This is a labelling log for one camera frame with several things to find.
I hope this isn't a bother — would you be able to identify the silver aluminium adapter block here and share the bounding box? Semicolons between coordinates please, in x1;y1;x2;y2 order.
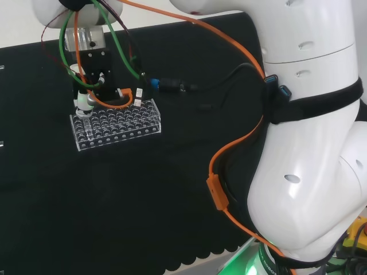
65;27;106;52

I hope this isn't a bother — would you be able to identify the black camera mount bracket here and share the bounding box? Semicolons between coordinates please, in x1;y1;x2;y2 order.
76;48;135;105

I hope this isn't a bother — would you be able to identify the yellow stop button box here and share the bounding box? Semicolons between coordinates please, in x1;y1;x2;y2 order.
342;216;367;250

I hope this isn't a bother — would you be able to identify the black cable with blue connector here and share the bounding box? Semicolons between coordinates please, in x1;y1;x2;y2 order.
142;62;269;94

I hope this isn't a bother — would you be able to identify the clear glass test tube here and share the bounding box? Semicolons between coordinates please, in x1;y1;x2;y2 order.
83;114;94;141

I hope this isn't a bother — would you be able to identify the clear acrylic test tube rack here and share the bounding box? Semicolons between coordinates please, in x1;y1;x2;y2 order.
70;98;162;152

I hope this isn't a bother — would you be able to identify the black bench cloth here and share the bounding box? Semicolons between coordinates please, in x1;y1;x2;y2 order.
0;10;270;275

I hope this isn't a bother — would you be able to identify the green cable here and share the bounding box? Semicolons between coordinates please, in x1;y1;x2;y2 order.
58;7;101;89
96;0;144;83

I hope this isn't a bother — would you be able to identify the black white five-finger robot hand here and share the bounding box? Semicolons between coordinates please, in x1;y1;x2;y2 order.
70;63;96;119

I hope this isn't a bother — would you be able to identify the clear base plate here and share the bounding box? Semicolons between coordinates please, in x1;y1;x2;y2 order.
217;237;259;275

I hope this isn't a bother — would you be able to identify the black cable with ferrite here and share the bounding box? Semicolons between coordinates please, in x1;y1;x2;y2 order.
196;85;267;112

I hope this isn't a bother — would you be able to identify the robot arm base ring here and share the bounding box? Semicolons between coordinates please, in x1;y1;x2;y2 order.
256;239;290;275

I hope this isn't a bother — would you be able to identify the orange flat cable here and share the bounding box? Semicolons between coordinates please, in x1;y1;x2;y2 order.
73;0;298;275

